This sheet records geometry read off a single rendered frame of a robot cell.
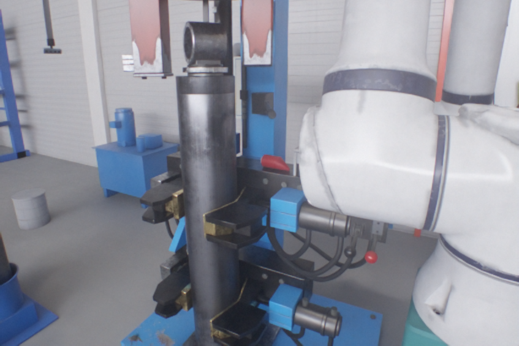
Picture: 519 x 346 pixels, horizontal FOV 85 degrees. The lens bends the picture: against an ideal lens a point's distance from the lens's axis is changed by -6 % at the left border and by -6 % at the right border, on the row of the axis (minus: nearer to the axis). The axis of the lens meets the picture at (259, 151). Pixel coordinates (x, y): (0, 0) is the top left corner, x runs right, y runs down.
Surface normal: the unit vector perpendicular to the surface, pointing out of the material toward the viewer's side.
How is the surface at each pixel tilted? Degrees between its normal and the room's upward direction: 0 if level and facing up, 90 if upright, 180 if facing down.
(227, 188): 90
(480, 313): 68
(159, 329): 0
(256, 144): 90
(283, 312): 90
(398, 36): 76
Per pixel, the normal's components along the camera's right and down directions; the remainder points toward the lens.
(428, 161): -0.41, -0.20
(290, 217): -0.45, 0.23
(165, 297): 0.00, -0.97
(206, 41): 0.46, 0.28
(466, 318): -0.76, -0.22
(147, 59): -0.02, 0.25
